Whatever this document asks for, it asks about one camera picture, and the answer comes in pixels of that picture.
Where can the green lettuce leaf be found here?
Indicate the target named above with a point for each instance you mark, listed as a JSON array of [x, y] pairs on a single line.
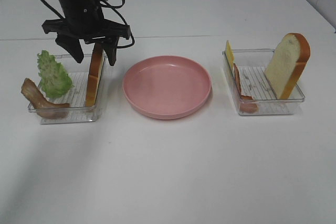
[[55, 80]]

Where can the bread slice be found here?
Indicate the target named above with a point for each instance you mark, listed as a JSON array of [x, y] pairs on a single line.
[[96, 64], [287, 64]]

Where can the clear right plastic tray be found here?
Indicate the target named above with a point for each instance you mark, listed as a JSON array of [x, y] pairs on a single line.
[[251, 64]]

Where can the pink round plate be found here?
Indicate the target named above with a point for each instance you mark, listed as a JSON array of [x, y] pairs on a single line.
[[167, 87]]

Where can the yellow cheese slice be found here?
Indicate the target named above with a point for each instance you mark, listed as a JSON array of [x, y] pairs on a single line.
[[229, 55]]

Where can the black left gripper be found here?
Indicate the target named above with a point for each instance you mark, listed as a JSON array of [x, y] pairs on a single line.
[[87, 27]]

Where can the clear left plastic tray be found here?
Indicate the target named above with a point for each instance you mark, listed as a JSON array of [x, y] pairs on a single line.
[[78, 112]]

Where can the clear plastic tray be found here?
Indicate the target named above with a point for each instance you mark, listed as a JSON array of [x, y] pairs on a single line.
[[251, 64], [78, 112]]

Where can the bacon strip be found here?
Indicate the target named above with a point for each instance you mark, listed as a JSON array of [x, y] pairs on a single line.
[[39, 99], [243, 107]]

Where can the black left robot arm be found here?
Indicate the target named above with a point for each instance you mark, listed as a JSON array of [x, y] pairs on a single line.
[[74, 8]]

